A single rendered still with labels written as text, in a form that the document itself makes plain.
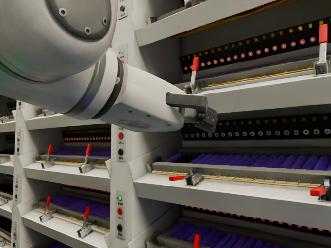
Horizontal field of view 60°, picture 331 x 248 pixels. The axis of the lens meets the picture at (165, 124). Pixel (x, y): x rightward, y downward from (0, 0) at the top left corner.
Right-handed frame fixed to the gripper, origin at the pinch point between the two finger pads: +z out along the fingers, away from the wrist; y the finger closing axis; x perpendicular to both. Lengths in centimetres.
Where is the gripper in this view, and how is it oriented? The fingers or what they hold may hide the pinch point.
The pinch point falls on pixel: (183, 122)
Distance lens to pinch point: 42.3
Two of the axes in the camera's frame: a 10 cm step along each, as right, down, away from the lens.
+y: 7.4, -0.4, -6.7
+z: 6.6, 2.6, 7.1
